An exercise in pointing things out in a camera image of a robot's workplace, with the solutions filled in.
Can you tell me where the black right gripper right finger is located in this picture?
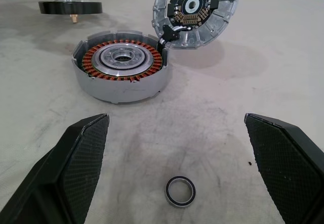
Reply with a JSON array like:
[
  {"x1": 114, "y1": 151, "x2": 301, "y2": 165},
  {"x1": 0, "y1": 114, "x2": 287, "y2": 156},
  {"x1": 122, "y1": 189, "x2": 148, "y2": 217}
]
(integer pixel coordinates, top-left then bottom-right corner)
[{"x1": 244, "y1": 112, "x2": 324, "y2": 224}]

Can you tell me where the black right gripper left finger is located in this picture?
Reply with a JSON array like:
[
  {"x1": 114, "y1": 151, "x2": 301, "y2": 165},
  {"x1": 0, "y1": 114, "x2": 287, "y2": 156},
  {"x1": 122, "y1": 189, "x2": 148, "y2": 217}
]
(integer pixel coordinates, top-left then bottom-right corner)
[{"x1": 0, "y1": 113, "x2": 110, "y2": 224}]

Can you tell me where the grey round object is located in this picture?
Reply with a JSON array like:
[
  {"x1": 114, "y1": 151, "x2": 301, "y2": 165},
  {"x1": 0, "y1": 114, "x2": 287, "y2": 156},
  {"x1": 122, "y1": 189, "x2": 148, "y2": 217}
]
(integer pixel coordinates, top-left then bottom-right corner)
[{"x1": 71, "y1": 30, "x2": 173, "y2": 105}]

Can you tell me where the steel bearing ring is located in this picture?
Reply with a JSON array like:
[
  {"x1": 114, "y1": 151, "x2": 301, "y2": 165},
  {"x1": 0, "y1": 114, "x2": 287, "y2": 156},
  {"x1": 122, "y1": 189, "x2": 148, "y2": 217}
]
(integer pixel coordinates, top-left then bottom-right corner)
[{"x1": 166, "y1": 176, "x2": 196, "y2": 205}]

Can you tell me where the silver motor cover circuit board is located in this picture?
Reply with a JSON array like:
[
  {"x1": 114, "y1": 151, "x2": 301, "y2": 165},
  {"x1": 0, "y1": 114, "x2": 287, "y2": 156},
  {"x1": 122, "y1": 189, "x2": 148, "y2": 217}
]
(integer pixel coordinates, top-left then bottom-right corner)
[{"x1": 151, "y1": 0, "x2": 240, "y2": 50}]

